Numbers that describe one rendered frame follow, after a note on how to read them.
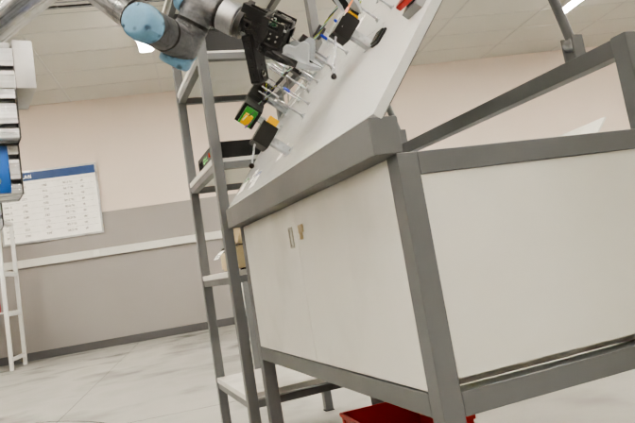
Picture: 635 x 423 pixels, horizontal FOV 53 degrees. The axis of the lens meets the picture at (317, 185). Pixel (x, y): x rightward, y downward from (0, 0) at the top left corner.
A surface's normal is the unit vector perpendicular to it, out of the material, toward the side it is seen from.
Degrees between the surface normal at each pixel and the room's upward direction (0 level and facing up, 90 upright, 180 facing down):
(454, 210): 90
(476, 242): 90
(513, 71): 90
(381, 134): 90
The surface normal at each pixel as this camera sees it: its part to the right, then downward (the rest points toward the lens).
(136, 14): -0.33, -0.06
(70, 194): 0.18, -0.14
